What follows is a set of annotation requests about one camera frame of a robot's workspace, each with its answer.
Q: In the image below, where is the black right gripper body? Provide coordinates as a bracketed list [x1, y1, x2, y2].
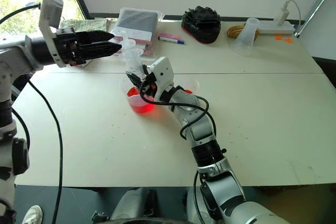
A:
[140, 72, 159, 98]

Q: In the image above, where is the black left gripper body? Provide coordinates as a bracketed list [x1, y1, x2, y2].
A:
[54, 27, 87, 67]

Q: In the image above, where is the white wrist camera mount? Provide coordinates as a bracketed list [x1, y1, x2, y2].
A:
[147, 56, 175, 102]
[38, 0, 67, 68]

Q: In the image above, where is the plastic bag with grey notebook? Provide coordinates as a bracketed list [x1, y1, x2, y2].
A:
[109, 7, 165, 59]

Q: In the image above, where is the white power strip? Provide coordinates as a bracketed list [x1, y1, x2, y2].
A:
[251, 20, 296, 35]

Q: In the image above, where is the white power cable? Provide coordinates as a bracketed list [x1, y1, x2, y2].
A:
[287, 0, 303, 26]

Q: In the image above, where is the clear cup with red liquid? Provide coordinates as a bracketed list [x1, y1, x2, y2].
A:
[174, 78, 201, 96]
[119, 76, 159, 115]

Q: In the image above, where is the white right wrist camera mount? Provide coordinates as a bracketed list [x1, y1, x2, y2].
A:
[147, 56, 175, 102]

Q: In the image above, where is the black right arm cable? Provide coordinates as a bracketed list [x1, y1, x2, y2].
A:
[139, 83, 218, 140]

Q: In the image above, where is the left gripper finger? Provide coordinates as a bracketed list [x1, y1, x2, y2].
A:
[78, 40, 123, 61]
[75, 30, 116, 45]

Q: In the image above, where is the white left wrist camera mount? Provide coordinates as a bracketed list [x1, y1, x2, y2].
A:
[38, 0, 67, 68]

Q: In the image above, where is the brown rope coil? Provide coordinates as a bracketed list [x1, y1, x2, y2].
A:
[226, 24, 260, 39]

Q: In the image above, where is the white plug adapter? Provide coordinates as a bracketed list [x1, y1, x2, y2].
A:
[274, 0, 290, 25]

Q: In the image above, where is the white marker with blue cap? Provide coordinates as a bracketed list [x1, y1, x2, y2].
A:
[157, 36, 185, 45]

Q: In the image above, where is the clear plastic measuring cup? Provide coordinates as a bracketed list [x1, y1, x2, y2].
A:
[231, 17, 261, 57]
[122, 38, 144, 76]

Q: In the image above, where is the white shoe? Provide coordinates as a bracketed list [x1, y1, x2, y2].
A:
[22, 205, 44, 224]

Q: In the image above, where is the small metal clip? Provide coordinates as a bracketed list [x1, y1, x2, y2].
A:
[90, 210, 110, 222]

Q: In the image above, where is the black glove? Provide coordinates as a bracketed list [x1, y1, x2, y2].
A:
[181, 5, 222, 45]

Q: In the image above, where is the silver metal pole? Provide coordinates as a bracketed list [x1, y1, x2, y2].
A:
[293, 0, 336, 38]

